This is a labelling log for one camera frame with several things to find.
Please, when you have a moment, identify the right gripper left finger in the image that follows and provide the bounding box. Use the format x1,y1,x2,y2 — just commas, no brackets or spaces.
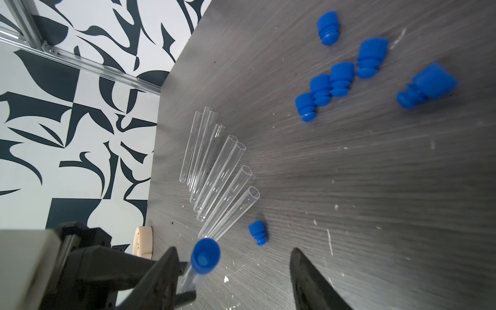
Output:
116,247,180,309

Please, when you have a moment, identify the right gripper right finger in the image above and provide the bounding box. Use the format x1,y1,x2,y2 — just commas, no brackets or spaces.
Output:
289,248,352,310

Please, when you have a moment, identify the test tube front most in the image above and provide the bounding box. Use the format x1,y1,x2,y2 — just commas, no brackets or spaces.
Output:
176,238,221,294

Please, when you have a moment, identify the test tube from back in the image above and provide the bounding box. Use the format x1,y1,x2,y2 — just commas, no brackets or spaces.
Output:
194,135,238,213
187,107,211,192
189,123,226,204
179,111,203,183
196,142,246,222
196,109,218,173

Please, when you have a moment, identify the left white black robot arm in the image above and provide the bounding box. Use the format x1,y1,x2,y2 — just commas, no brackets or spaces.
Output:
1,222,196,309

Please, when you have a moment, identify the beige round alarm clock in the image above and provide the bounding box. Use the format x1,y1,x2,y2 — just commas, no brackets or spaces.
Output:
133,226,153,260

